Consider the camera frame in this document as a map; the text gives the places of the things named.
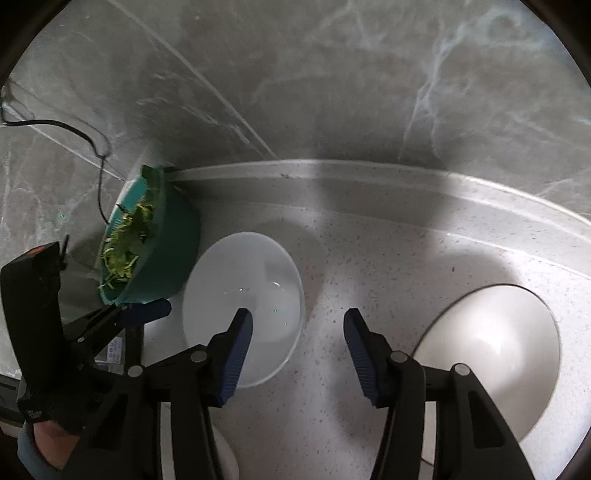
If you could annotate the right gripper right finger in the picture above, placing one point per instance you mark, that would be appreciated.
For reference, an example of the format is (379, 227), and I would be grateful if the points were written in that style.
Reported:
(371, 356)

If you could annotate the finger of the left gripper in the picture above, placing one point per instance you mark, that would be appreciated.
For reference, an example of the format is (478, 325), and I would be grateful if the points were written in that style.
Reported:
(143, 313)

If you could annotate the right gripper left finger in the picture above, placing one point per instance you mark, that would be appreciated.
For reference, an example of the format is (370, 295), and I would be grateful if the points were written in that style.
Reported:
(225, 358)

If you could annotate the plain white bowl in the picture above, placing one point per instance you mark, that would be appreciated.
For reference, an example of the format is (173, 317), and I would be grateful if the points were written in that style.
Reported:
(252, 271)

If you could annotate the white plate gold rim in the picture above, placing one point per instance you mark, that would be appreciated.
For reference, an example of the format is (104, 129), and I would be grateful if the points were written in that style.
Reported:
(508, 337)

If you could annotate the person's left hand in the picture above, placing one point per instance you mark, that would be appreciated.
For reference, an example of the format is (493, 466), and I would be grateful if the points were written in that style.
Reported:
(54, 443)

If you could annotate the teal bowl with greens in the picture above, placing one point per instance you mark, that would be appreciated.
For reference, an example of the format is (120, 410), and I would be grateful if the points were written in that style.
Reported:
(150, 244)

